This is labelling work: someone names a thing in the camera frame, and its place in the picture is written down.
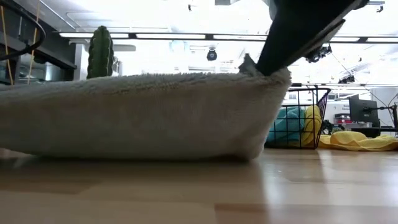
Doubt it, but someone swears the grey microfiber towel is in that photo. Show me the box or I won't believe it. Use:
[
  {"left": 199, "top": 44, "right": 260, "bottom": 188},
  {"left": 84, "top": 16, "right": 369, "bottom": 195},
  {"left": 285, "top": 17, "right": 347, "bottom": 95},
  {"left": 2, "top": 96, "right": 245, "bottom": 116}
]
[{"left": 0, "top": 54, "right": 292, "bottom": 161}]

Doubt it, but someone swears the dark shelving structure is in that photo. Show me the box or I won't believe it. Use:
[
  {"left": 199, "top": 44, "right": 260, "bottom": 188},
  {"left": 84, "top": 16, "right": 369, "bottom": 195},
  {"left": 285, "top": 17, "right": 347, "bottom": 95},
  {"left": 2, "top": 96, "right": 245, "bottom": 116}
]
[{"left": 0, "top": 0, "right": 77, "bottom": 85}]

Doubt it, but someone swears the black background desk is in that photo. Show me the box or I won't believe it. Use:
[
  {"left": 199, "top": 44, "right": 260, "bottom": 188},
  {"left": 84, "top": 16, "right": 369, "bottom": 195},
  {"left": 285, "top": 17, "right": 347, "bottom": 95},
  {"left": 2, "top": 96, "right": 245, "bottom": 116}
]
[{"left": 351, "top": 126, "right": 398, "bottom": 138}]

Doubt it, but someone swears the black computer monitor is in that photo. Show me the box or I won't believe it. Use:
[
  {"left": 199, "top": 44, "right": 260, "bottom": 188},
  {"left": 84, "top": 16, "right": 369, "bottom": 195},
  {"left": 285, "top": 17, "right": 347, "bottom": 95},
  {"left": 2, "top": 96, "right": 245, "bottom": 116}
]
[{"left": 348, "top": 98, "right": 381, "bottom": 128}]

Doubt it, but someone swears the black wire basket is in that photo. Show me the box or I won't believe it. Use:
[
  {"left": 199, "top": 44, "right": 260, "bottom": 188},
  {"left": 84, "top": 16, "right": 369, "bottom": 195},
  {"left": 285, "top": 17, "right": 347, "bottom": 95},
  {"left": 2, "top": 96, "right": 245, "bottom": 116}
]
[{"left": 266, "top": 87, "right": 331, "bottom": 149}]

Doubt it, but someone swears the linear ceiling light fixture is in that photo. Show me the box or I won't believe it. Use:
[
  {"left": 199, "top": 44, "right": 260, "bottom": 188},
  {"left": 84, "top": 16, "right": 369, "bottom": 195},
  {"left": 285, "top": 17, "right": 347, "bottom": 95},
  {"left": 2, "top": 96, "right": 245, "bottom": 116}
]
[{"left": 58, "top": 32, "right": 398, "bottom": 44}]

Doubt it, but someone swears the green cactus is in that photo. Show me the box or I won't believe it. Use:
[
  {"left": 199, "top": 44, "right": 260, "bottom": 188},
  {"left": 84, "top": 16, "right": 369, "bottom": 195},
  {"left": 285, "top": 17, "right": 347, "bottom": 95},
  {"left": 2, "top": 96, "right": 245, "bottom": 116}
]
[{"left": 86, "top": 25, "right": 114, "bottom": 79}]

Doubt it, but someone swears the black ceiling spotlight cluster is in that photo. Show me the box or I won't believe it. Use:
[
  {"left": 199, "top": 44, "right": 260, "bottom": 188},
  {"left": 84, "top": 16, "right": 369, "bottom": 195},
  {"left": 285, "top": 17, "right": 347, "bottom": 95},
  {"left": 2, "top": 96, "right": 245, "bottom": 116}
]
[
  {"left": 338, "top": 75, "right": 356, "bottom": 85},
  {"left": 306, "top": 45, "right": 333, "bottom": 64}
]

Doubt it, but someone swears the yellow cable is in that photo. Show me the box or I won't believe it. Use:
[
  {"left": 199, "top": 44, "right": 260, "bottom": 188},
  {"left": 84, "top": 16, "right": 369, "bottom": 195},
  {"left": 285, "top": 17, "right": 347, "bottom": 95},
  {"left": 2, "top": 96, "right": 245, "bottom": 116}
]
[
  {"left": 0, "top": 6, "right": 14, "bottom": 85},
  {"left": 27, "top": 0, "right": 40, "bottom": 85}
]

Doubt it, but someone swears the yellow microfiber towel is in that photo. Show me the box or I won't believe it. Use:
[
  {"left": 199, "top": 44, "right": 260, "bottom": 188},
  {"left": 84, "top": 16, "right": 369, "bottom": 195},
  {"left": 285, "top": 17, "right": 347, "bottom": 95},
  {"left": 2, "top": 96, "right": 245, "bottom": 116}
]
[
  {"left": 318, "top": 130, "right": 398, "bottom": 152},
  {"left": 302, "top": 105, "right": 323, "bottom": 147}
]

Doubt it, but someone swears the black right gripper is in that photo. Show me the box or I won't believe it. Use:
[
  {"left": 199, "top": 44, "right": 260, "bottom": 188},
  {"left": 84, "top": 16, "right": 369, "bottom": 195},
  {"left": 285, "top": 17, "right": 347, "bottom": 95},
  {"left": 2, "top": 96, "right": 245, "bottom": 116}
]
[{"left": 255, "top": 0, "right": 371, "bottom": 77}]

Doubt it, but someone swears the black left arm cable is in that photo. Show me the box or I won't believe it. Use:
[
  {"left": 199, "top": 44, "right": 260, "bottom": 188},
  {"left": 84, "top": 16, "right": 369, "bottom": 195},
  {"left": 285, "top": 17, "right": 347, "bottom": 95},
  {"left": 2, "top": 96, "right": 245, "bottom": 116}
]
[{"left": 0, "top": 1, "right": 47, "bottom": 62}]

